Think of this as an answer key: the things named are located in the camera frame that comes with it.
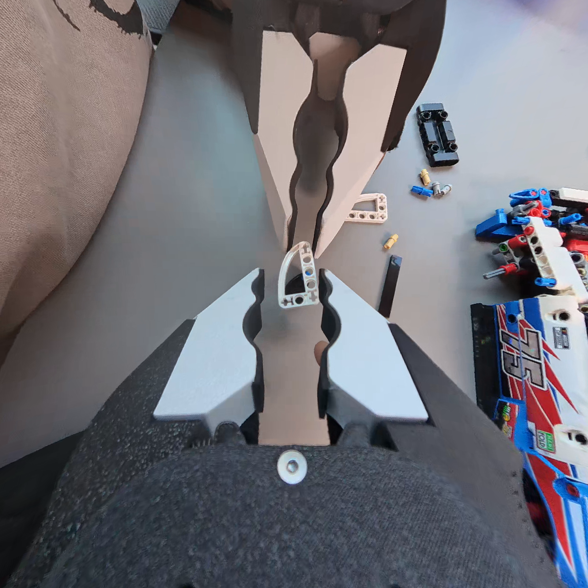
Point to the white curved panel piece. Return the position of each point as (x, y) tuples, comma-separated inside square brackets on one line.
[(282, 280)]

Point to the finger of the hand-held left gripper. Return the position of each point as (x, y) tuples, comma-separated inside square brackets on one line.
[(367, 115), (275, 115)]

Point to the tan connector pin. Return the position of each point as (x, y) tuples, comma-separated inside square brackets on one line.
[(391, 241), (425, 177)]

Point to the person's beige sweatshirt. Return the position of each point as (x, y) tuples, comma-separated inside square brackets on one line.
[(59, 160)]

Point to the black triangular connector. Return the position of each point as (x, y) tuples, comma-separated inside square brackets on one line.
[(294, 285)]

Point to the black mesh cushion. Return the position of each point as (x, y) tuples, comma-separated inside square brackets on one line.
[(27, 496)]

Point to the toy brick race car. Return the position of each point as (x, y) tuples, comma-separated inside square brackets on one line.
[(537, 367)]

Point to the person's right hand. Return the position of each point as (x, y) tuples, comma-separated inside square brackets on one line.
[(320, 353)]

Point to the black flat tile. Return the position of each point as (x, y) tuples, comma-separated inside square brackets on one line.
[(390, 285)]

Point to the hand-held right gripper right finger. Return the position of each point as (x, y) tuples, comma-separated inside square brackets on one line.
[(372, 367)]

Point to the white rectangular frame piece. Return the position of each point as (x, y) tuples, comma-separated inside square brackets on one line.
[(381, 209)]

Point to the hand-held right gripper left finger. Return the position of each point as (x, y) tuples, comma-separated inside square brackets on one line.
[(211, 367)]

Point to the dark grey frame piece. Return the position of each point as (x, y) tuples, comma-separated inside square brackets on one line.
[(436, 133)]

